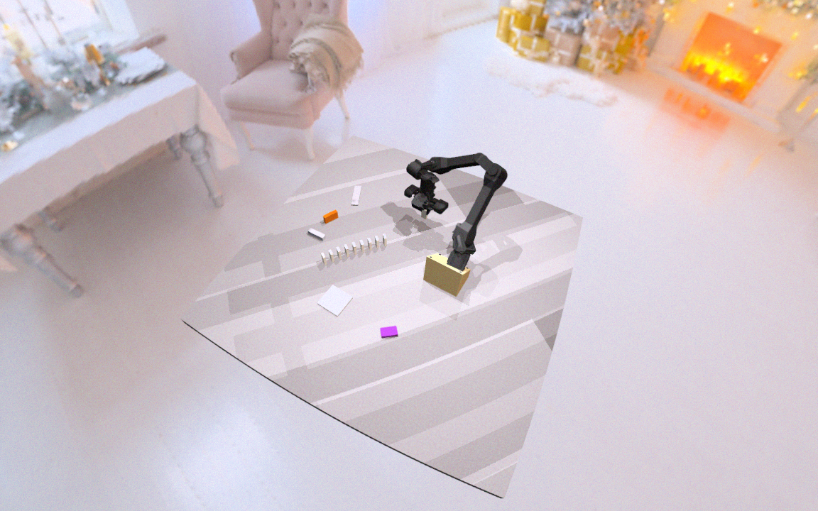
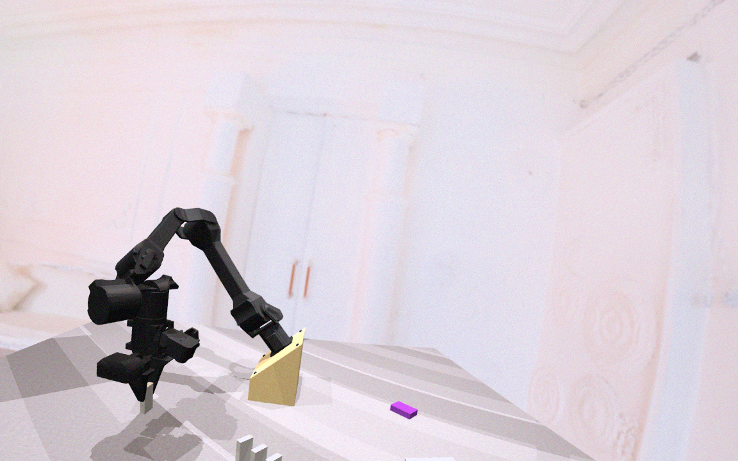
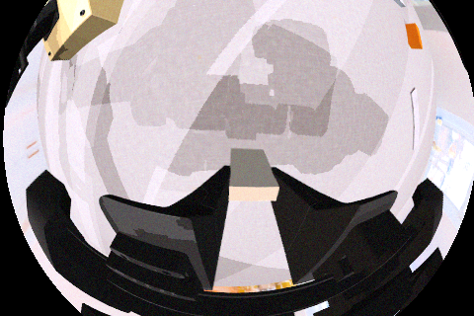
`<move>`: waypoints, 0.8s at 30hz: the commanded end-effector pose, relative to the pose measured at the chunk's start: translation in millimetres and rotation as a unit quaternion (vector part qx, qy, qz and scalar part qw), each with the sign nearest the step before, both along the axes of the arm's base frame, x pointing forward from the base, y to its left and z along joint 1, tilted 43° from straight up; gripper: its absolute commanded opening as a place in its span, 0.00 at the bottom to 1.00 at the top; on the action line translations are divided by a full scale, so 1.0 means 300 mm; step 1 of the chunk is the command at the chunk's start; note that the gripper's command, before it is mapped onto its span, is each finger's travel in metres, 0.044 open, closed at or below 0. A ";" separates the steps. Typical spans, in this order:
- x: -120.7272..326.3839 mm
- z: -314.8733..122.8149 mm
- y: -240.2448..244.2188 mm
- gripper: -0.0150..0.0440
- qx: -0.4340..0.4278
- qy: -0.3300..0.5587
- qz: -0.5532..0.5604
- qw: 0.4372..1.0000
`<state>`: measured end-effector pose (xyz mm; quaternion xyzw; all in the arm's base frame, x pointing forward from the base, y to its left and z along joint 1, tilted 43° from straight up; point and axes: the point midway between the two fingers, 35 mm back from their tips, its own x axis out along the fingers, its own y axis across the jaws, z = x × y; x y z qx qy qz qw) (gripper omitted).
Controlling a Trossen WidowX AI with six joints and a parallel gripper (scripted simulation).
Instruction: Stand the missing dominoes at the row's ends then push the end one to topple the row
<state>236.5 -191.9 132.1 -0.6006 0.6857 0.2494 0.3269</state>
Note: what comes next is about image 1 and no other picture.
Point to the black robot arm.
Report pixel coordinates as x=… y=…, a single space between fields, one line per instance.
x=465 y=232

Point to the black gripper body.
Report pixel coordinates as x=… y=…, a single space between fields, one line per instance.
x=439 y=206

